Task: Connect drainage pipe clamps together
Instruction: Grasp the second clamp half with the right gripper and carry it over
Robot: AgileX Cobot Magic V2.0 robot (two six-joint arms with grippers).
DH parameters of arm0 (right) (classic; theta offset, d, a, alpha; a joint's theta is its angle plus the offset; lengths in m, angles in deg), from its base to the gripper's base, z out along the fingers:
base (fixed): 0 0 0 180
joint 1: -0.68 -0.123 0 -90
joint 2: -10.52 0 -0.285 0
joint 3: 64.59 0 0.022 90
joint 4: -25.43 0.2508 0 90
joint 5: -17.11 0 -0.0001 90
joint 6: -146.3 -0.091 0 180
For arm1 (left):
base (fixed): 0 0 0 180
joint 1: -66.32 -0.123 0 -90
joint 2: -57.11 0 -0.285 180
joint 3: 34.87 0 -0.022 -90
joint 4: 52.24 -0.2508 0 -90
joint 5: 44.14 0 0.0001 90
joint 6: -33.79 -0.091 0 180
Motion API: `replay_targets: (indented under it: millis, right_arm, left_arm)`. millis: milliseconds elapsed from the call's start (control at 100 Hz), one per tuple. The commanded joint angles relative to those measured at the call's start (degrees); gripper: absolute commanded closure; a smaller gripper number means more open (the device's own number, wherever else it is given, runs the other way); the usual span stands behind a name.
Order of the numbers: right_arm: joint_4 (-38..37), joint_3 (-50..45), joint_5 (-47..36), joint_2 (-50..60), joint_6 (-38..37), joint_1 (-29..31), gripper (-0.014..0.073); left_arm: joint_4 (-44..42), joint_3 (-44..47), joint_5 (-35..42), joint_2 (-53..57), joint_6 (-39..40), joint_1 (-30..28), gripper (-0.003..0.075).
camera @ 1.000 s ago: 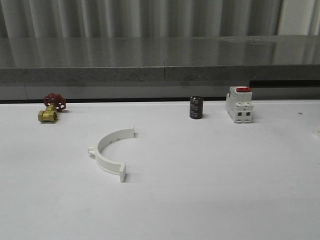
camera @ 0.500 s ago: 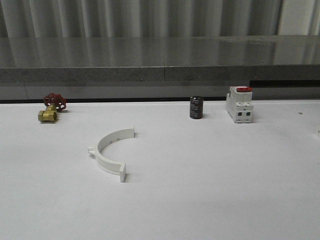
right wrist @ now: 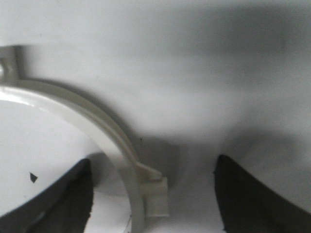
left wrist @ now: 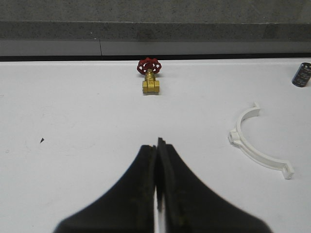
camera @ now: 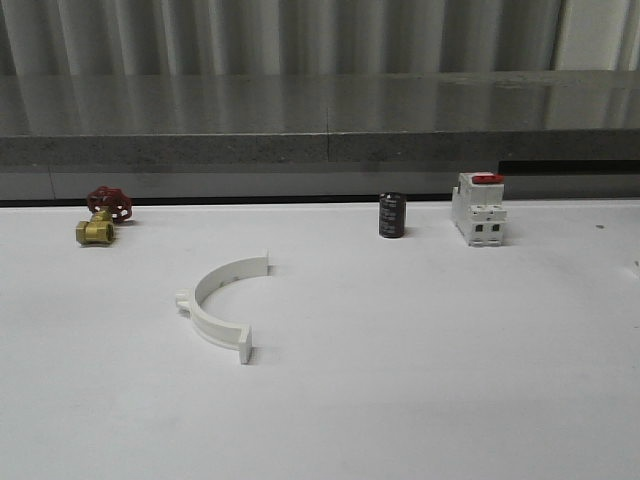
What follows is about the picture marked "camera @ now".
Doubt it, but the black cylindrical capacitor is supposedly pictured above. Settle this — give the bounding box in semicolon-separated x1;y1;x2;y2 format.
378;192;406;239

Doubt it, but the brass valve red handwheel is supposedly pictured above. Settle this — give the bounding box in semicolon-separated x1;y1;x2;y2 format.
75;186;132;245

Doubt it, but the grey stone shelf slab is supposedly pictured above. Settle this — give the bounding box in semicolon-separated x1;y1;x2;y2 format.
1;71;639;174

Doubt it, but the white half-ring pipe clamp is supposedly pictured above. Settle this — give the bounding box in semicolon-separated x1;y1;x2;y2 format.
175;250;269;365

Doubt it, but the white circuit breaker red switch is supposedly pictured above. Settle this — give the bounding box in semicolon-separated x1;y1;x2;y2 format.
452;172;507;247

